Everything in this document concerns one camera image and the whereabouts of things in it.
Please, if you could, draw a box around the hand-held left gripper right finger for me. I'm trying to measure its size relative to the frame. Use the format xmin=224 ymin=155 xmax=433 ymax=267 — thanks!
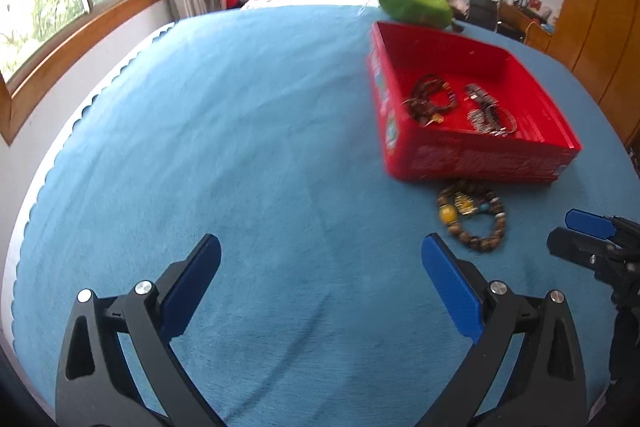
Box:
xmin=421 ymin=233 xmax=588 ymax=427

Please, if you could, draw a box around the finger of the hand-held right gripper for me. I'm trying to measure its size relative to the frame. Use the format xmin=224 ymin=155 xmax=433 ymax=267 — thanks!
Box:
xmin=565 ymin=209 xmax=619 ymax=242
xmin=546 ymin=227 xmax=603 ymax=275

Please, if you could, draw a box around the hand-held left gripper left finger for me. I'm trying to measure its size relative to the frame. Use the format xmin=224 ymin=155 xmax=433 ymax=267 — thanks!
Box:
xmin=55 ymin=234 xmax=222 ymax=427

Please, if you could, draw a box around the red tin box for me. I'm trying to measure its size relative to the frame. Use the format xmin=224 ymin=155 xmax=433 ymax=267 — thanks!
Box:
xmin=366 ymin=21 xmax=583 ymax=184

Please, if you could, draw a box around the thick silver bangle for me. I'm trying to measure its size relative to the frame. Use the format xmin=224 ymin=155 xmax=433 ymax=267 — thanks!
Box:
xmin=472 ymin=107 xmax=518 ymax=138

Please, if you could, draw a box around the metal link wristwatch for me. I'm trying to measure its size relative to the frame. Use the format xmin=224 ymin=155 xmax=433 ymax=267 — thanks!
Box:
xmin=464 ymin=83 xmax=501 ymax=118

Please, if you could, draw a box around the multicoloured bead bracelet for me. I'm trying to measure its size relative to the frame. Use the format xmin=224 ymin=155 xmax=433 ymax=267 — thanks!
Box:
xmin=407 ymin=76 xmax=458 ymax=128

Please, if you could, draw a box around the blue blanket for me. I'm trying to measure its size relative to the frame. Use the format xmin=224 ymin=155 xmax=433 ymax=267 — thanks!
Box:
xmin=10 ymin=4 xmax=640 ymax=427

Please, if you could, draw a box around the cluttered wooden desk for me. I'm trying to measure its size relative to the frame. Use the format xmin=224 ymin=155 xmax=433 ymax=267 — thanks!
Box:
xmin=495 ymin=0 xmax=556 ymax=52

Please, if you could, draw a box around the wooden wardrobe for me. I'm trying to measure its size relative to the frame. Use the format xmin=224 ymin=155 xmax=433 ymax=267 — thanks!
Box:
xmin=500 ymin=0 xmax=640 ymax=148

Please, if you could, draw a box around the black chair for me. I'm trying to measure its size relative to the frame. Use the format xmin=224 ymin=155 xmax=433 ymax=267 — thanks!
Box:
xmin=465 ymin=0 xmax=503 ymax=32

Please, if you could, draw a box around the green plush toy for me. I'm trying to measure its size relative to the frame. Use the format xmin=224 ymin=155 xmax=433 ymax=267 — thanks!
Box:
xmin=362 ymin=0 xmax=466 ymax=32

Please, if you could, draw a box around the brown wooden bead bracelet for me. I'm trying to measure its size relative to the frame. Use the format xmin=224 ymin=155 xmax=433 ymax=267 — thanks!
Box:
xmin=436 ymin=179 xmax=507 ymax=254

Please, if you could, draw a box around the gold charm cord bracelet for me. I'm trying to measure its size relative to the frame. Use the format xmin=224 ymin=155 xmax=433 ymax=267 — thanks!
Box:
xmin=452 ymin=192 xmax=493 ymax=215

